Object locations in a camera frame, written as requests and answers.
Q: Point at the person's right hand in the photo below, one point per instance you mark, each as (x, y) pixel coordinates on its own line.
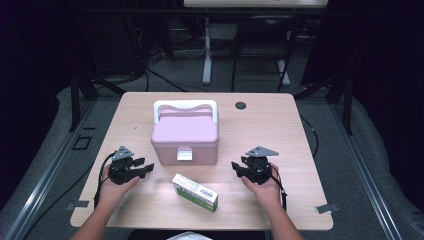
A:
(265, 193)

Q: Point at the pink plastic storage box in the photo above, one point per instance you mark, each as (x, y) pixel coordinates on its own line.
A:
(185, 133)

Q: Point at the person's white clothing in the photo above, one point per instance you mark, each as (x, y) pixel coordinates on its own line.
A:
(188, 236)

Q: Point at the black metal stand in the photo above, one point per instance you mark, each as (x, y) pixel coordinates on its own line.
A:
(76, 100)
(346, 100)

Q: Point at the green and white medicine box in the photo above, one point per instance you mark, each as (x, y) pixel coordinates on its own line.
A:
(196, 193)

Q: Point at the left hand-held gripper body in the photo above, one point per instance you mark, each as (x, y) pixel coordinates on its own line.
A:
(119, 171)

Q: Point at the aluminium floor rail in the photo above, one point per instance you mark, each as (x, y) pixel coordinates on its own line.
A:
(366, 180)
(43, 180)

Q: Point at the person's left hand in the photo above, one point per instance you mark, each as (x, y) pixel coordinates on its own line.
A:
(111, 191)

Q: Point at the white desk with metal legs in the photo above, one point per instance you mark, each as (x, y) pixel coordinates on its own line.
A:
(207, 50)

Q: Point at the black metal chair frame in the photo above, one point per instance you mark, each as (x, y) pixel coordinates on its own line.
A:
(263, 50)

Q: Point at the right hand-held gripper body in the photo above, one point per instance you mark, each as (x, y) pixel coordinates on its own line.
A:
(259, 168)

